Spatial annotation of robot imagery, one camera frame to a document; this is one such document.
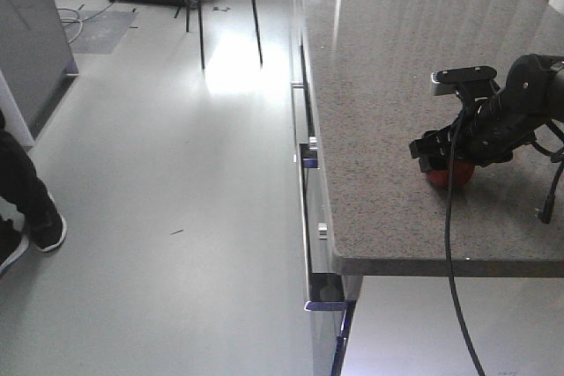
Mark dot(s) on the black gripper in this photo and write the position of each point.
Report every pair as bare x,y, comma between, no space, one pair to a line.
496,120

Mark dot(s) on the red yellow apple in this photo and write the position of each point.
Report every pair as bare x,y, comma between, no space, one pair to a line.
460,176

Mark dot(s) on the grey floor mat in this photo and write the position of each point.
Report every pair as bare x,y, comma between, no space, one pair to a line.
102,31

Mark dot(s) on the grey cabinet at left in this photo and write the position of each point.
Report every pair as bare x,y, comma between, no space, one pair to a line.
37,65

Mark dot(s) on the person in dark trousers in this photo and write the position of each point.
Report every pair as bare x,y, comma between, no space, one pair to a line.
22,187

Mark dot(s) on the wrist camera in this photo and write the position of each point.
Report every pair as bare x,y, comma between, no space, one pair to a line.
444,82

